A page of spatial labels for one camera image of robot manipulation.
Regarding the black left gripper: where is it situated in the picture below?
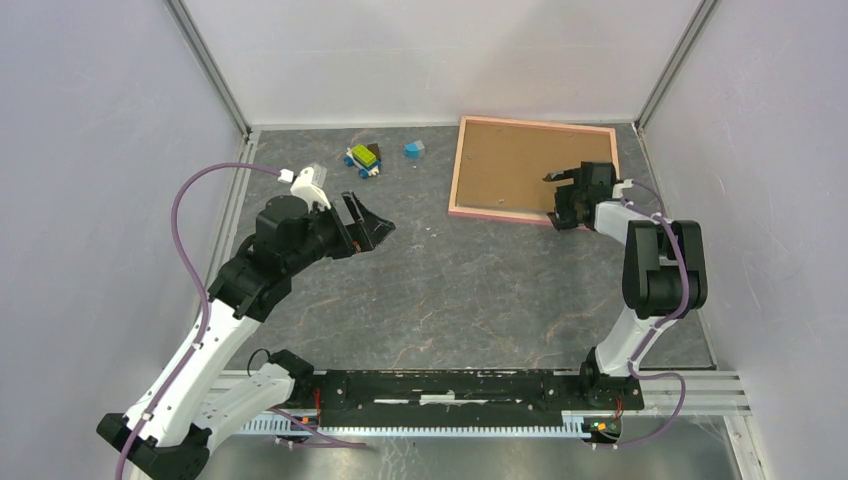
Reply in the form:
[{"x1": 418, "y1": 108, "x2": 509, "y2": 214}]
[{"x1": 285, "y1": 190, "x2": 395, "y2": 275}]

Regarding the brown cardboard backing board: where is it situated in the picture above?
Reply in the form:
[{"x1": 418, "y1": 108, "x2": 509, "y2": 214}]
[{"x1": 457, "y1": 122, "x2": 614, "y2": 220}]

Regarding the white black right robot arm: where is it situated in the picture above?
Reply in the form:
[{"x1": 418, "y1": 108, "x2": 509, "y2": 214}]
[{"x1": 544, "y1": 162, "x2": 708, "y2": 408}]

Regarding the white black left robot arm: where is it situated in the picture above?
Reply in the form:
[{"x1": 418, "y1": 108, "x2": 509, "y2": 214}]
[{"x1": 96, "y1": 192, "x2": 396, "y2": 479}]

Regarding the blue green toy car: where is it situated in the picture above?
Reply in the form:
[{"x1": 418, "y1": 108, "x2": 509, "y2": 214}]
[{"x1": 343, "y1": 144, "x2": 382, "y2": 179}]

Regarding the blue grey toy block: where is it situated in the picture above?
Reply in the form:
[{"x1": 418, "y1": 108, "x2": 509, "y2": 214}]
[{"x1": 404, "y1": 140, "x2": 426, "y2": 159}]

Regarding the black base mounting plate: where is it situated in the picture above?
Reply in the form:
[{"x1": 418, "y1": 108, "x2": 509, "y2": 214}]
[{"x1": 279, "y1": 369, "x2": 645, "y2": 428}]

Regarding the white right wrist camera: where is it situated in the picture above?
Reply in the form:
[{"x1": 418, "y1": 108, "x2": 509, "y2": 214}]
[{"x1": 611, "y1": 179, "x2": 633, "y2": 200}]

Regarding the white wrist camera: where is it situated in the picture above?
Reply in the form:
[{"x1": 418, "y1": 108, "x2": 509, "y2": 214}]
[
  {"x1": 611, "y1": 179, "x2": 633, "y2": 200},
  {"x1": 277, "y1": 163, "x2": 331, "y2": 211}
]

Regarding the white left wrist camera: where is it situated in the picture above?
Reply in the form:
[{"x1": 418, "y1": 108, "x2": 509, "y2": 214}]
[{"x1": 277, "y1": 163, "x2": 331, "y2": 211}]

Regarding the pink wooden picture frame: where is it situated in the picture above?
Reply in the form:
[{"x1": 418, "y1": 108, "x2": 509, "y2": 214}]
[{"x1": 448, "y1": 115, "x2": 621, "y2": 228}]

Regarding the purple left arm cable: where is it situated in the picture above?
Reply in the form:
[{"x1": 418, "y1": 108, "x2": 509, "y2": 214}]
[{"x1": 113, "y1": 162, "x2": 367, "y2": 480}]

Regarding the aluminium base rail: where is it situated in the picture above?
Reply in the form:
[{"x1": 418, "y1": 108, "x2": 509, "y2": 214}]
[{"x1": 205, "y1": 368, "x2": 753, "y2": 439}]

